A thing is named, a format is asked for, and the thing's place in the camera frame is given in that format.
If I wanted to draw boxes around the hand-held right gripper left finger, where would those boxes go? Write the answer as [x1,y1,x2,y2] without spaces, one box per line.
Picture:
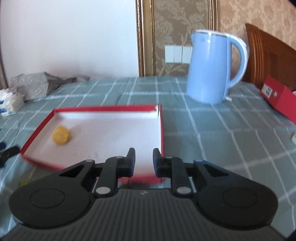
[59,148,136,198]

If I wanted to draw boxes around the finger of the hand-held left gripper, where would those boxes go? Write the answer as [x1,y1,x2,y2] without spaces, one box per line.
[0,142,21,168]

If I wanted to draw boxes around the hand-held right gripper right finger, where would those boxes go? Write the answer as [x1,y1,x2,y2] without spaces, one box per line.
[153,148,229,197]

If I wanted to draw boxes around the red shallow cardboard box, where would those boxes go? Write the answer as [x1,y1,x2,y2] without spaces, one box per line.
[20,105,165,184]

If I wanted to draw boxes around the yellow fruit piece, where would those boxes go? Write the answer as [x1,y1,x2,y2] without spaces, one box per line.
[52,126,71,145]

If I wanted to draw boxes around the tissue pack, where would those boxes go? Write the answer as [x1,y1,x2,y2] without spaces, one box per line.
[0,89,25,117]

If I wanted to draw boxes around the green checked tablecloth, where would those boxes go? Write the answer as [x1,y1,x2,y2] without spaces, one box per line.
[0,76,296,241]

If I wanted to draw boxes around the grey patterned gift bag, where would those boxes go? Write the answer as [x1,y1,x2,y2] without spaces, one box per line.
[9,72,90,100]

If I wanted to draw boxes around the light blue electric kettle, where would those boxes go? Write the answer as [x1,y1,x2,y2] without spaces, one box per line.
[186,30,250,105]

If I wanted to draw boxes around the small red carton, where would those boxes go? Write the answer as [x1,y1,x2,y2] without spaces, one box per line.
[259,76,296,124]

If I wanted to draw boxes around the wooden headboard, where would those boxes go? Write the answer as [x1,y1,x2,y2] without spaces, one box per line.
[240,23,296,93]

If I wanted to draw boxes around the white wall switch panel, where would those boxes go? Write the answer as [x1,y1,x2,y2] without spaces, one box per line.
[165,45,192,64]

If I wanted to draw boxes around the gold wall moulding frame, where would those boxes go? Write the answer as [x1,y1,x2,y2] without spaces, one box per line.
[135,0,218,77]

